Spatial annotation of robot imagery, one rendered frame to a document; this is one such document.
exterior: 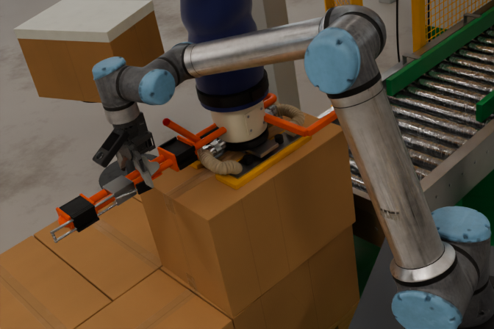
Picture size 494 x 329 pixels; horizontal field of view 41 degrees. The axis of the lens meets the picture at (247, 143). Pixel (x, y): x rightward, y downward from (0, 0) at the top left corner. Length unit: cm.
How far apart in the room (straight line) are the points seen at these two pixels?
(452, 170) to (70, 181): 237
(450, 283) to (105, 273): 136
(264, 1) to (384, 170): 218
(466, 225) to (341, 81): 55
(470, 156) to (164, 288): 127
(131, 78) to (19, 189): 265
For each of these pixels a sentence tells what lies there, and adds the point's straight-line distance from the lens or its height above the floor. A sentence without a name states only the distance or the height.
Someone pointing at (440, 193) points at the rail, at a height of 52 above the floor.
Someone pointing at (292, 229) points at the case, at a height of 71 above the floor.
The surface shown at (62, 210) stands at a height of 109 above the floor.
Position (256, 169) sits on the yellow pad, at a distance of 206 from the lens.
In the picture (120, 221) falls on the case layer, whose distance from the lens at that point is 273.
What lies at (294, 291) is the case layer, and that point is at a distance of 237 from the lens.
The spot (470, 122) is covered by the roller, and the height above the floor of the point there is 53.
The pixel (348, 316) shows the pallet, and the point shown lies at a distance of 272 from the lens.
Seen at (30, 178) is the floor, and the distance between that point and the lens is 434.
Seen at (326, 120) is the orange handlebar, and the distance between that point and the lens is 202.
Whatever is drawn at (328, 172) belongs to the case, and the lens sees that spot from 224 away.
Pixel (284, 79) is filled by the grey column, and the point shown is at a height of 46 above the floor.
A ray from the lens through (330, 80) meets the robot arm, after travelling 132.
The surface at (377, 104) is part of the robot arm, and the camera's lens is 135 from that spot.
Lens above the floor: 210
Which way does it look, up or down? 31 degrees down
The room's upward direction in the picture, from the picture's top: 11 degrees counter-clockwise
